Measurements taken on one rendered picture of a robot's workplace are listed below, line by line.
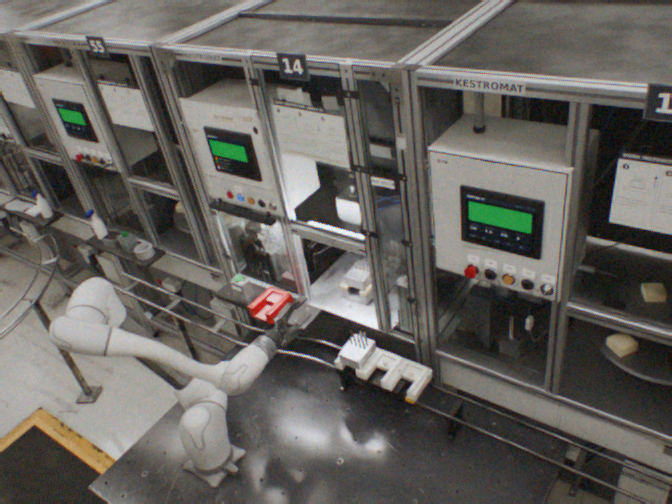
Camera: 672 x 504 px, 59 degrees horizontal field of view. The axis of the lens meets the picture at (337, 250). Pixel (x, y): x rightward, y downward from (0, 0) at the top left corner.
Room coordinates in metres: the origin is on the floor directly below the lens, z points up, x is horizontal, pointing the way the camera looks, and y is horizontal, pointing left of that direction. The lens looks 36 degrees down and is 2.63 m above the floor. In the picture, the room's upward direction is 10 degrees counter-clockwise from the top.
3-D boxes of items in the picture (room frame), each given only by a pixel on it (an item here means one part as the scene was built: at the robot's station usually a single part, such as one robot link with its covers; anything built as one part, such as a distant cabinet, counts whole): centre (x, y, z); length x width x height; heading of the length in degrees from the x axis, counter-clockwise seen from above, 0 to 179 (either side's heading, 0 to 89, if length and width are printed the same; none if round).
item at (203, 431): (1.48, 0.62, 0.85); 0.18 x 0.16 x 0.22; 1
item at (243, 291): (2.15, 0.45, 0.97); 0.08 x 0.08 x 0.12; 49
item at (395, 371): (1.61, -0.09, 0.84); 0.36 x 0.14 x 0.10; 49
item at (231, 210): (2.16, 0.37, 1.37); 0.36 x 0.04 x 0.04; 49
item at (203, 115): (2.26, 0.27, 1.60); 0.42 x 0.29 x 0.46; 49
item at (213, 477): (1.45, 0.60, 0.71); 0.22 x 0.18 x 0.06; 49
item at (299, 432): (1.36, 0.21, 0.66); 1.50 x 1.06 x 0.04; 49
